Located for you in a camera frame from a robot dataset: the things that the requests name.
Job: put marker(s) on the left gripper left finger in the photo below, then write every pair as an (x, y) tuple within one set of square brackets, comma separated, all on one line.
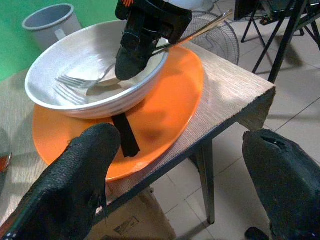
[(70, 180)]

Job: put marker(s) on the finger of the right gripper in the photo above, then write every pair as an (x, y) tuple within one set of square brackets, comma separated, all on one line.
[(128, 65), (149, 43)]

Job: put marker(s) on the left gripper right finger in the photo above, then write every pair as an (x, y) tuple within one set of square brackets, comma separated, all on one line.
[(287, 180)]

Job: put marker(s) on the silver metal fork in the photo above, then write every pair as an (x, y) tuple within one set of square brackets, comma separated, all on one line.
[(205, 28)]

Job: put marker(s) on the white ceramic bowl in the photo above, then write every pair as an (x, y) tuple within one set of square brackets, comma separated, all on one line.
[(75, 62)]

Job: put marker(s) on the orange plate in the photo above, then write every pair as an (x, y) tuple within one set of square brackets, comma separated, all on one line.
[(165, 105)]

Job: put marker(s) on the black robot foot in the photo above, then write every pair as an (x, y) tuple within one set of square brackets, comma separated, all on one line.
[(257, 234)]

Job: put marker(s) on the glass bowl with metal rim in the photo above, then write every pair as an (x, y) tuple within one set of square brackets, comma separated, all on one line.
[(7, 161)]

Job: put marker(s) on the black rectangular bar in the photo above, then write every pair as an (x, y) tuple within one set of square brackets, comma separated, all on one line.
[(127, 140)]

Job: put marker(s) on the brown cardboard box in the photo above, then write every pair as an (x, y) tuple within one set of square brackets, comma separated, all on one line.
[(140, 220)]

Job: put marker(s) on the grey plastic waste bin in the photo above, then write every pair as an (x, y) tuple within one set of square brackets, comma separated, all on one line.
[(50, 25)]

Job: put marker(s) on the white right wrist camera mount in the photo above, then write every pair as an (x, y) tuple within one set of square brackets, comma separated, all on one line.
[(183, 3)]

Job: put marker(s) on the black metal chair frame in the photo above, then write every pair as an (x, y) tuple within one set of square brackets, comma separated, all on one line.
[(282, 45)]

